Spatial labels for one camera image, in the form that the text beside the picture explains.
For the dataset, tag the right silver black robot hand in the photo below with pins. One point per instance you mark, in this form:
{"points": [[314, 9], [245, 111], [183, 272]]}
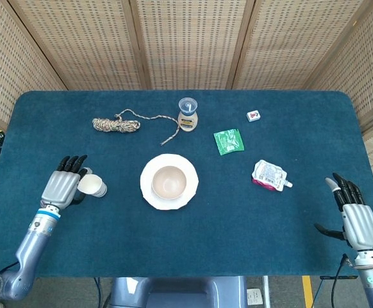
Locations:
{"points": [[361, 224]]}

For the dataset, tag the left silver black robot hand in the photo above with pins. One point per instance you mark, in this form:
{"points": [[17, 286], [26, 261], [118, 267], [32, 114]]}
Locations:
{"points": [[58, 189]]}

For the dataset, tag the white paper cup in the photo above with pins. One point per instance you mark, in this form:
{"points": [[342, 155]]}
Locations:
{"points": [[93, 186]]}

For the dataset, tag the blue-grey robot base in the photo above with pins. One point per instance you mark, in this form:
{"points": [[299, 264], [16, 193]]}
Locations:
{"points": [[180, 293]]}

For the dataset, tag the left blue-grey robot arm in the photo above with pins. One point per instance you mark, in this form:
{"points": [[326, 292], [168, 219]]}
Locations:
{"points": [[29, 247]]}

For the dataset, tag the white scalloped plate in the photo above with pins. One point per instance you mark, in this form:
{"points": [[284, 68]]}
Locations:
{"points": [[148, 194]]}

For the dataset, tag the blue felt table cloth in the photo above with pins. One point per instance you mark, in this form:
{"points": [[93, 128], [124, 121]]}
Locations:
{"points": [[141, 240]]}

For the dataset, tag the silver spouted drink pouch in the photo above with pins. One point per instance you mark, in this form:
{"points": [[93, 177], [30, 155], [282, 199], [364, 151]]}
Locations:
{"points": [[270, 174]]}

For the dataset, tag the beige bowl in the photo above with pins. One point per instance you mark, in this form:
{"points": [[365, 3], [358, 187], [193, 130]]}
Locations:
{"points": [[169, 183]]}

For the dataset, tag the white metal table leg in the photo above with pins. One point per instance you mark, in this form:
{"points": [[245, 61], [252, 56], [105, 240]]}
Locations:
{"points": [[266, 292]]}

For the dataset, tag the white paper sheet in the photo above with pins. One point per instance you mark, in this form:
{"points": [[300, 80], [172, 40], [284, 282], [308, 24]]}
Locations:
{"points": [[254, 296]]}

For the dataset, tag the white mahjong tile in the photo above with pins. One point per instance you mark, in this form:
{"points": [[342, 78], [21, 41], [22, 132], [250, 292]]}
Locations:
{"points": [[253, 116]]}

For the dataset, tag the green foil packet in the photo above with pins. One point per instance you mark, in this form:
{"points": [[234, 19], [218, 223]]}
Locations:
{"points": [[228, 141]]}

